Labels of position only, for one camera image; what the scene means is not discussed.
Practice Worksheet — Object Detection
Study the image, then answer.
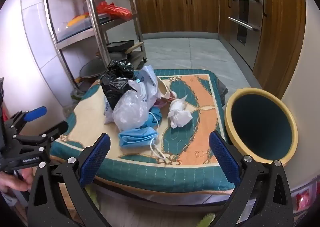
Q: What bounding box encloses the clear plastic bag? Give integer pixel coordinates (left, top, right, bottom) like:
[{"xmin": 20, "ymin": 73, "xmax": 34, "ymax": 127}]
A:
[{"xmin": 112, "ymin": 89, "xmax": 151, "ymax": 131}]

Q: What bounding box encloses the wooden kitchen cabinet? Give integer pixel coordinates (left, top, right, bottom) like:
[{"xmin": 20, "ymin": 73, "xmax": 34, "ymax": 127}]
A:
[{"xmin": 135, "ymin": 0, "xmax": 307, "ymax": 100}]

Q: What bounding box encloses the steel built-in oven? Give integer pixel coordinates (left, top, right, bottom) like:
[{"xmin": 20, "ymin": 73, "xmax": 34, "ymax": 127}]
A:
[{"xmin": 227, "ymin": 0, "xmax": 266, "ymax": 54}]

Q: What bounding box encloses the red printed bag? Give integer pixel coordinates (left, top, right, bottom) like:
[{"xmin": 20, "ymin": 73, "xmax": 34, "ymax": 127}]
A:
[{"xmin": 296, "ymin": 189, "xmax": 313, "ymax": 209}]

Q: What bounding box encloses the red plastic bag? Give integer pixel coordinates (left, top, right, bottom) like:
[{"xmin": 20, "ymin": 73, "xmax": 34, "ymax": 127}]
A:
[{"xmin": 96, "ymin": 2, "xmax": 133, "ymax": 20}]

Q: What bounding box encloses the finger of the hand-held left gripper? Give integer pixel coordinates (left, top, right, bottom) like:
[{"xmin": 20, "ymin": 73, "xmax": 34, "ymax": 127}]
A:
[
  {"xmin": 5, "ymin": 106, "xmax": 47, "ymax": 134},
  {"xmin": 14, "ymin": 121, "xmax": 69, "ymax": 146}
]

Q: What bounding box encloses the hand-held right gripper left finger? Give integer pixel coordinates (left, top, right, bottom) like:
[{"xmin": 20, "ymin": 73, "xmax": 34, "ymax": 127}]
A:
[{"xmin": 27, "ymin": 132, "xmax": 111, "ymax": 227}]

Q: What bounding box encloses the person's left hand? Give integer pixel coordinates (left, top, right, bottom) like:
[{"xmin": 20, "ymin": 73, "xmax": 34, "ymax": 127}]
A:
[{"xmin": 0, "ymin": 168, "xmax": 34, "ymax": 193}]

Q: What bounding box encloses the teal bin with yellow rim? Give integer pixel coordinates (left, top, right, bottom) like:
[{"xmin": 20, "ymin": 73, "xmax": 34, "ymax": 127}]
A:
[{"xmin": 224, "ymin": 87, "xmax": 299, "ymax": 167}]

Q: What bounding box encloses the black plastic bag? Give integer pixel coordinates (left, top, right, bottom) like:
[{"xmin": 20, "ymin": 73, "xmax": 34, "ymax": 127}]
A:
[{"xmin": 99, "ymin": 59, "xmax": 137, "ymax": 109}]

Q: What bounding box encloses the clear storage box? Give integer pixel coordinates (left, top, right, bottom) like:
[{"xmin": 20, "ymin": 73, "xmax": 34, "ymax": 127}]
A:
[{"xmin": 54, "ymin": 14, "xmax": 111, "ymax": 43}]

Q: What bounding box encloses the black flat tray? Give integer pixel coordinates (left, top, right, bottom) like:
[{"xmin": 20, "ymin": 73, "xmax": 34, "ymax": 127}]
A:
[{"xmin": 106, "ymin": 40, "xmax": 135, "ymax": 54}]

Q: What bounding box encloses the teal orange printed cushion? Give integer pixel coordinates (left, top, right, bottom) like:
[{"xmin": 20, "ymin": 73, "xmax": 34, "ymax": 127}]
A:
[{"xmin": 49, "ymin": 69, "xmax": 236, "ymax": 194}]

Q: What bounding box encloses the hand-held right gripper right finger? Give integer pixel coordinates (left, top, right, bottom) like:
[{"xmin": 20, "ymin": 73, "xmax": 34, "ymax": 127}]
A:
[{"xmin": 209, "ymin": 131, "xmax": 294, "ymax": 227}]

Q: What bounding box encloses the white tissue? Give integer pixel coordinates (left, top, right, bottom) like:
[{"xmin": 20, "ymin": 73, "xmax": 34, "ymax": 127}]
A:
[{"xmin": 167, "ymin": 94, "xmax": 193, "ymax": 129}]

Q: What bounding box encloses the white plastic bag blue print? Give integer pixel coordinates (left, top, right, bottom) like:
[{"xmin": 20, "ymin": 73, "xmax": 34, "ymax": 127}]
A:
[{"xmin": 104, "ymin": 65, "xmax": 162, "ymax": 124}]

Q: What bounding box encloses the steel shelf rack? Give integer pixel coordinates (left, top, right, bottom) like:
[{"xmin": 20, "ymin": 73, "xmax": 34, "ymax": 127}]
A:
[{"xmin": 41, "ymin": 0, "xmax": 147, "ymax": 92}]

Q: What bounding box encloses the round dark pan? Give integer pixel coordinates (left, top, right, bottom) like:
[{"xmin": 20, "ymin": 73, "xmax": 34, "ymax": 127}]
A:
[{"xmin": 79, "ymin": 57, "xmax": 112, "ymax": 81}]

